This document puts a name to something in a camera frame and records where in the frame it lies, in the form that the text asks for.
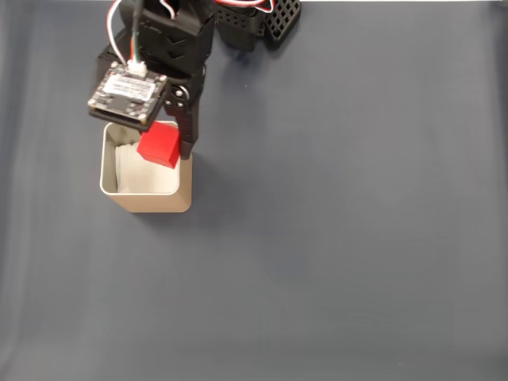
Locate beige metal box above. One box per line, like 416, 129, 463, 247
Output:
98, 120, 194, 214

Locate white tissue paper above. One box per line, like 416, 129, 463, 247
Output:
114, 137, 179, 194

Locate camera circuit board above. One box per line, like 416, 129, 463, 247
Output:
87, 61, 168, 123

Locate black camera cable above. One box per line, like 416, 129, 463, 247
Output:
130, 0, 144, 67

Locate blue table mat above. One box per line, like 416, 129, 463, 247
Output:
0, 2, 508, 381

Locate white and red wires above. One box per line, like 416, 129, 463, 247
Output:
106, 0, 279, 68

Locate red cube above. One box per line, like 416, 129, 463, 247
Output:
136, 121, 182, 170

